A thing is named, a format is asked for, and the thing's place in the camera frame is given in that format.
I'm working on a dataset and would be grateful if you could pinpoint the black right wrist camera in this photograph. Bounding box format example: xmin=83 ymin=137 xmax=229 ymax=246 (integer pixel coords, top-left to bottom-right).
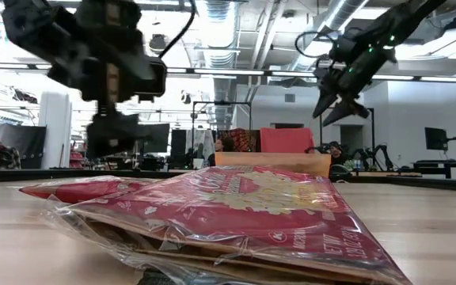
xmin=329 ymin=33 xmax=367 ymax=64

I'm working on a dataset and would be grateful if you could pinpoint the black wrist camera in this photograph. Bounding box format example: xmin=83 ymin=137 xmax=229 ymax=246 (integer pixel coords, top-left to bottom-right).
xmin=329 ymin=33 xmax=367 ymax=64
xmin=137 ymin=56 xmax=169 ymax=99

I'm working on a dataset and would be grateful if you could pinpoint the long white light bar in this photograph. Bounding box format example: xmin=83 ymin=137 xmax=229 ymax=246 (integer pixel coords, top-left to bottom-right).
xmin=0 ymin=61 xmax=456 ymax=84

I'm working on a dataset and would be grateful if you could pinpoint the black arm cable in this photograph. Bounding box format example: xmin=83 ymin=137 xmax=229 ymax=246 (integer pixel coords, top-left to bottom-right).
xmin=158 ymin=0 xmax=196 ymax=59
xmin=294 ymin=30 xmax=334 ymax=59

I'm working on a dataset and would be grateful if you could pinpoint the black computer tower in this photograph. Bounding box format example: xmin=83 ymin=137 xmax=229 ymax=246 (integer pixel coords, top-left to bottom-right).
xmin=170 ymin=129 xmax=188 ymax=162

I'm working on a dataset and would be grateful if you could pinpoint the black ceiling dome device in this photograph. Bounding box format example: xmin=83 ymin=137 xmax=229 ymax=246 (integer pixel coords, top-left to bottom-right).
xmin=148 ymin=33 xmax=169 ymax=55

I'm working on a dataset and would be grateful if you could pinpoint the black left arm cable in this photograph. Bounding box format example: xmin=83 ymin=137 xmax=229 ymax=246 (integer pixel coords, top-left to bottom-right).
xmin=158 ymin=0 xmax=196 ymax=59

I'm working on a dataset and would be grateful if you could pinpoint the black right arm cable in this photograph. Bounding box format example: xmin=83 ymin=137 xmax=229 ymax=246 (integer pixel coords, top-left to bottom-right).
xmin=294 ymin=30 xmax=334 ymax=59

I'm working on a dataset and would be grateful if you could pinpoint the orange-red chair back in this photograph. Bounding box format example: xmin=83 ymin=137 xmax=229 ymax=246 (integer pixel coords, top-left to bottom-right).
xmin=259 ymin=127 xmax=316 ymax=154

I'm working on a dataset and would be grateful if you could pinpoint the black rig frame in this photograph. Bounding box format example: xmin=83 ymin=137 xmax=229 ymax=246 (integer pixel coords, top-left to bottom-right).
xmin=191 ymin=101 xmax=252 ymax=162
xmin=318 ymin=105 xmax=375 ymax=163

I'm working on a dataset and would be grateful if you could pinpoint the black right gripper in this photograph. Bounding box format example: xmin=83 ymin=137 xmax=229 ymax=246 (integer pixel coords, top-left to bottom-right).
xmin=311 ymin=46 xmax=397 ymax=128

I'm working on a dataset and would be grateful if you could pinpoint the black computer monitor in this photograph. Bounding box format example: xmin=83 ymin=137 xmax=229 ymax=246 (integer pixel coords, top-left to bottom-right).
xmin=135 ymin=123 xmax=171 ymax=154

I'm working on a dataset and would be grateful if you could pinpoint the small black monitor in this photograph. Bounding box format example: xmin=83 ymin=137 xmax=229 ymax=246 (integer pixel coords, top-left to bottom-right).
xmin=424 ymin=127 xmax=449 ymax=151

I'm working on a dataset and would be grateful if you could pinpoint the silver ventilation duct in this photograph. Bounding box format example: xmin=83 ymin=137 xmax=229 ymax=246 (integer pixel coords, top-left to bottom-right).
xmin=194 ymin=0 xmax=240 ymax=127
xmin=291 ymin=0 xmax=371 ymax=72

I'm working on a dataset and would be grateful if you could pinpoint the black desk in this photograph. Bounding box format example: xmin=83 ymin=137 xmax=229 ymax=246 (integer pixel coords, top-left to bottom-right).
xmin=400 ymin=159 xmax=456 ymax=179

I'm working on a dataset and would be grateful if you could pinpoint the large red popcorn bag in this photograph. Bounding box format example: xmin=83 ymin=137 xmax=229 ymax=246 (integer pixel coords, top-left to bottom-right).
xmin=41 ymin=165 xmax=413 ymax=285

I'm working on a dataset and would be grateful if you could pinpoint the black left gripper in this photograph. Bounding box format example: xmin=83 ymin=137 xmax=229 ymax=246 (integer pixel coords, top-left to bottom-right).
xmin=47 ymin=0 xmax=150 ymax=159

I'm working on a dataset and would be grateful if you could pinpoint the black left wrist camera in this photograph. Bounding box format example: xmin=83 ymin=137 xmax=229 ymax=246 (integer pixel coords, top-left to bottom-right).
xmin=137 ymin=56 xmax=169 ymax=99

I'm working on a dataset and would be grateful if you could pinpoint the cardboard box with red lining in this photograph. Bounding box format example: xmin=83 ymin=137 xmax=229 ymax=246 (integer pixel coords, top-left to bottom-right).
xmin=214 ymin=151 xmax=332 ymax=179

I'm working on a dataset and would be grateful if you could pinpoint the dark grey partition panel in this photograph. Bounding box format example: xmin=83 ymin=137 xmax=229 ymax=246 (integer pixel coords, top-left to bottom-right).
xmin=0 ymin=124 xmax=48 ymax=170

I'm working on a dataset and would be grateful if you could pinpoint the red patterned cloth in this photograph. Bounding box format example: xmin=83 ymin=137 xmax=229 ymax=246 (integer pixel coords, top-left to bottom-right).
xmin=216 ymin=127 xmax=261 ymax=154

